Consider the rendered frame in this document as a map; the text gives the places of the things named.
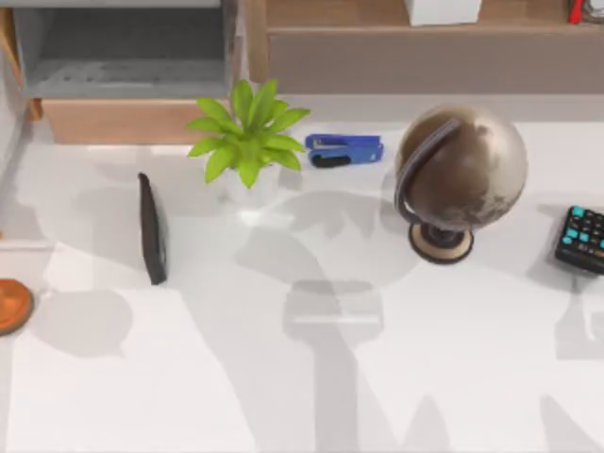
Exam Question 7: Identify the blue stapler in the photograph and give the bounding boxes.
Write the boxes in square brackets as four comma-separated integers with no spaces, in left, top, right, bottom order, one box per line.
[304,133,385,170]

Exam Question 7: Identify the green plant in white pot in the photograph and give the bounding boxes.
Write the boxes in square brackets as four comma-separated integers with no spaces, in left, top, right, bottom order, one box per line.
[184,77,312,205]

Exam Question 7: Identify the black flat tablet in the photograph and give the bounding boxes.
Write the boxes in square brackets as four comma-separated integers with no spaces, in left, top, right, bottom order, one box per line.
[137,172,170,286]

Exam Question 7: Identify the brown globe on stand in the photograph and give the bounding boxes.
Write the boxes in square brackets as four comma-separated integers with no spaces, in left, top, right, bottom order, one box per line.
[394,103,529,264]

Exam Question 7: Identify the pale wooden drawer front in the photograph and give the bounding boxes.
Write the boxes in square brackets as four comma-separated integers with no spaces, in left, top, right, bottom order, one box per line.
[40,97,232,145]

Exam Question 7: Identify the wooden open shelf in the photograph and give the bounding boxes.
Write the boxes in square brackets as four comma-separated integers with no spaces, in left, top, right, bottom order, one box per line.
[243,0,604,95]

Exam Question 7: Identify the white box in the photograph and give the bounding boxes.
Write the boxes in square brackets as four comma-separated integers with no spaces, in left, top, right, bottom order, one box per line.
[403,0,483,27]

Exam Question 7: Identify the black calculator with cyan keys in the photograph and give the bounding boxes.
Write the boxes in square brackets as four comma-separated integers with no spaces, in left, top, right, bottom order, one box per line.
[553,205,604,277]

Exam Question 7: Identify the orange round coaster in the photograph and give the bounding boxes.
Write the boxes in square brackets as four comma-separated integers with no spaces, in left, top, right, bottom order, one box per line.
[0,277,36,337]

